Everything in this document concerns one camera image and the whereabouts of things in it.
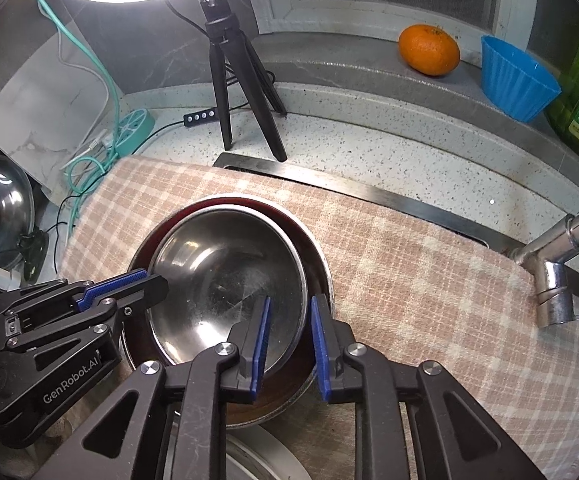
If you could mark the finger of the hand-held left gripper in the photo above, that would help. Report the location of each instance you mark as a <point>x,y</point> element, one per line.
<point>157,290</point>
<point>114,282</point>

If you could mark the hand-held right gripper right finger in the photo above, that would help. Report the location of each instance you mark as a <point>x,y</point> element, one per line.
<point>322,345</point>

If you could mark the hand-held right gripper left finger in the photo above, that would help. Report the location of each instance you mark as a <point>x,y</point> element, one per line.
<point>262,345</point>

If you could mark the small stainless steel bowl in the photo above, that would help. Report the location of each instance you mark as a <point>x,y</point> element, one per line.
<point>219,270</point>

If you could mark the large stainless steel bowl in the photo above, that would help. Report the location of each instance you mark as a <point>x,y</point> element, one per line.
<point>319,270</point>

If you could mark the white leaf-pattern plate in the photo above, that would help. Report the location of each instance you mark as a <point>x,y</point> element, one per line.
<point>264,455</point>

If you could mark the dark translucent plastic piece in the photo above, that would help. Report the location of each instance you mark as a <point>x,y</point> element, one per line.
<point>35,255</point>

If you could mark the white charger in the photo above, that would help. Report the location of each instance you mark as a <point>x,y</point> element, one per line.
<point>5,279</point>

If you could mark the beige plaid cloth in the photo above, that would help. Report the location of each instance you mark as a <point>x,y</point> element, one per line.
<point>419,285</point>

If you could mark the glass pot lid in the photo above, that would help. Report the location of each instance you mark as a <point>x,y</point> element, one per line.
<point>11,200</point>

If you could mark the teal power strip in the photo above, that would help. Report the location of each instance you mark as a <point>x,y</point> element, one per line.
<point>137,130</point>

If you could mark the steel sink rim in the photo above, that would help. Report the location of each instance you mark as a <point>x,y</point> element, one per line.
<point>319,180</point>

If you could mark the chrome faucet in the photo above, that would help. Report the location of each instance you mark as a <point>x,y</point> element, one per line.
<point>552,270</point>

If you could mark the black tripod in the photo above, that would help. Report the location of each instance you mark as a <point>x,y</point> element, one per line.
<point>219,50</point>

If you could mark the orange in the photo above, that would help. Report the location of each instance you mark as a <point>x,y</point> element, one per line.
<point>429,50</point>

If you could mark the blue ribbed cup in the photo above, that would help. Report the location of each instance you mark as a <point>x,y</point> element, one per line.
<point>514,80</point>

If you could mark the white window frame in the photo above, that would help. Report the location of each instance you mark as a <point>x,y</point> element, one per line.
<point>279,0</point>

